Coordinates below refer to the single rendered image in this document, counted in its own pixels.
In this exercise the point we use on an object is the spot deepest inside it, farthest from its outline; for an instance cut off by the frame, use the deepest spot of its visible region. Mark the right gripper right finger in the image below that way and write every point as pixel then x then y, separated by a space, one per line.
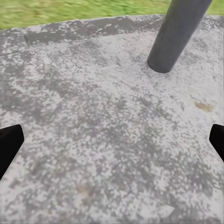
pixel 217 139

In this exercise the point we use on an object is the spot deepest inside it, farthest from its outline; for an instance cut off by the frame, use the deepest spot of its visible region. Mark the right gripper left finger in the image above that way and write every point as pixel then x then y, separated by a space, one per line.
pixel 11 140

